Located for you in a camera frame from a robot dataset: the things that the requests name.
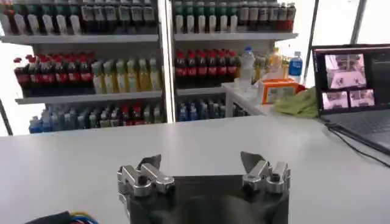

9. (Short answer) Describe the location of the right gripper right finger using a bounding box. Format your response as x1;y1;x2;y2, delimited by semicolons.
239;150;292;195

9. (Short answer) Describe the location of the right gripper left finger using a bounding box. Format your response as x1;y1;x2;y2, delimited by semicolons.
116;153;176;197

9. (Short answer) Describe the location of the grey printed t-shirt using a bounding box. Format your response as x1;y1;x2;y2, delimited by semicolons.
24;210;100;224

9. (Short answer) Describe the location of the white desk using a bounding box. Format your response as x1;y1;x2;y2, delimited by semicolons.
221;81;324;118

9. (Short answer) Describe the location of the light green cloth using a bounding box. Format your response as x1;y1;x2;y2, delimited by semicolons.
274;87;319;119

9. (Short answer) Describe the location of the orange cardboard box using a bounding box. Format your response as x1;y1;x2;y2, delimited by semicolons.
258;78;302;105

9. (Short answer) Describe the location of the clear bottle with blue cap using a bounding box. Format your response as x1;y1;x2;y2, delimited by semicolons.
239;46;257;88

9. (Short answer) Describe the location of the blue label water bottle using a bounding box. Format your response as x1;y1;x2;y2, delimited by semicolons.
288;51;304;84

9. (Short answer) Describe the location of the yellow drink bottle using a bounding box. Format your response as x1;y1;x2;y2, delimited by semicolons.
268;46;284;74

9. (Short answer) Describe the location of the grey laptop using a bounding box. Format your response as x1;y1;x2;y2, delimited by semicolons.
311;43;390;155

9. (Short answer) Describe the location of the shelf with bottled drinks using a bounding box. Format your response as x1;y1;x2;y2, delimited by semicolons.
166;0;300;123
0;0;172;135

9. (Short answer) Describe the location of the black slanted pole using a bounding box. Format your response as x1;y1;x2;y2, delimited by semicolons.
0;98;14;136
302;0;320;86

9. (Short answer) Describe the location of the grey slanted beam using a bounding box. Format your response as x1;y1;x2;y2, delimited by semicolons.
349;0;369;46

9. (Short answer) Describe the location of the black laptop cable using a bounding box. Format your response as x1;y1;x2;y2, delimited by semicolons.
324;121;390;169

